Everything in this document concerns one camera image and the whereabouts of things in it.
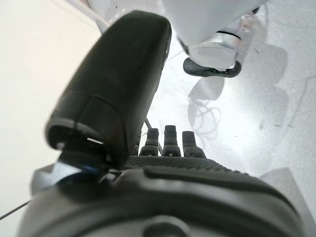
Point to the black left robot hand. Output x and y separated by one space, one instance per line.
172 197

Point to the white counter cabinet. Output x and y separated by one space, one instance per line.
29 74

